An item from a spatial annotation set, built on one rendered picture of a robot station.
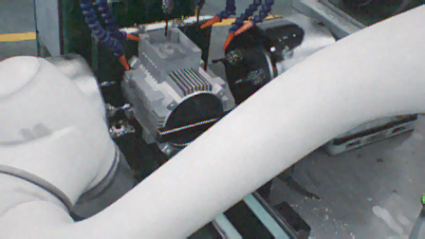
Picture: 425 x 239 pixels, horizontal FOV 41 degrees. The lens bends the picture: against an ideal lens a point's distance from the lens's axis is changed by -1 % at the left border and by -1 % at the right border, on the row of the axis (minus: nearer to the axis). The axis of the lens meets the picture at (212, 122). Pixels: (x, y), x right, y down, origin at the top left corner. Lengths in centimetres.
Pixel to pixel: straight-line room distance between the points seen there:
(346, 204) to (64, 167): 102
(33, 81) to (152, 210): 20
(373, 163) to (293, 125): 125
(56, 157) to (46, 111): 5
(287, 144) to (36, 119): 25
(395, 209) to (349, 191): 12
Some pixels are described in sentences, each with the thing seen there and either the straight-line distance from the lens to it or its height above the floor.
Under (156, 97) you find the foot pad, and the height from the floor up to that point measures 108.
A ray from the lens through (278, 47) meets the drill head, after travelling 136.
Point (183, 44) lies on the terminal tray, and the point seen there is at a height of 112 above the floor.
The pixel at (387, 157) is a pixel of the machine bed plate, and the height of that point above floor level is 80.
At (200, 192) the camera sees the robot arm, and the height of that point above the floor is 149.
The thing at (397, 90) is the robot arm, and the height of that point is 158.
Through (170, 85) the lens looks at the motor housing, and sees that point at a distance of 127.
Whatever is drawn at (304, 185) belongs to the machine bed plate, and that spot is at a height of 80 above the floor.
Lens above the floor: 177
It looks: 36 degrees down
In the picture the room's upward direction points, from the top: 8 degrees clockwise
